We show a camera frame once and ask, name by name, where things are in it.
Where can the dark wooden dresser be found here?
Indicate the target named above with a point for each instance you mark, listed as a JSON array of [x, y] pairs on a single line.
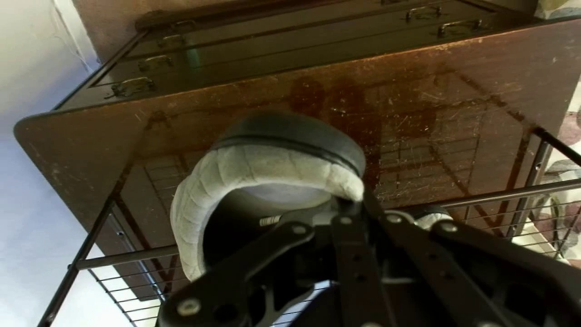
[[424, 102]]

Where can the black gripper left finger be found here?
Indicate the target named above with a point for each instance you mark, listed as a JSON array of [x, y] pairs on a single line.
[[255, 272]]

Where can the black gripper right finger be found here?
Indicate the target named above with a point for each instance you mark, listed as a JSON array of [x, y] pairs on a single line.
[[484, 272]]

